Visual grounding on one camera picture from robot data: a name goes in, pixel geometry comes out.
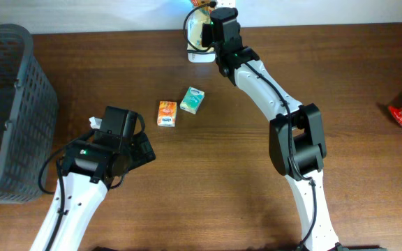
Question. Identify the teal tissue pack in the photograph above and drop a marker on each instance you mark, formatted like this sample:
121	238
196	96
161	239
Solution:
192	100

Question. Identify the white barcode scanner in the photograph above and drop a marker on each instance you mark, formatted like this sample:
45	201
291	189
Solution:
199	52

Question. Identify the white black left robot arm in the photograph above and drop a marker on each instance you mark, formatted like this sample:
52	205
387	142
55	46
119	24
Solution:
87	167

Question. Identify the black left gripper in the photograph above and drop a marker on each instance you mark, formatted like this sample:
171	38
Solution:
142	148

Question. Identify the cream blue chip bag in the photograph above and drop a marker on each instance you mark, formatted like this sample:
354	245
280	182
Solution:
200	7

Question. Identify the orange tissue pack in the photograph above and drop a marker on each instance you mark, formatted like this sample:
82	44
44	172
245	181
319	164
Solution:
167	113

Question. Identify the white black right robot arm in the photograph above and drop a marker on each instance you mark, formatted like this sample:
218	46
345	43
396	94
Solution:
297	146

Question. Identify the grey plastic basket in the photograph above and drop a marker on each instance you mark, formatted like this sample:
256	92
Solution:
28	115

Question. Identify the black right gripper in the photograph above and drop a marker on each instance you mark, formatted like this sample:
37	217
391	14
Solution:
209	33

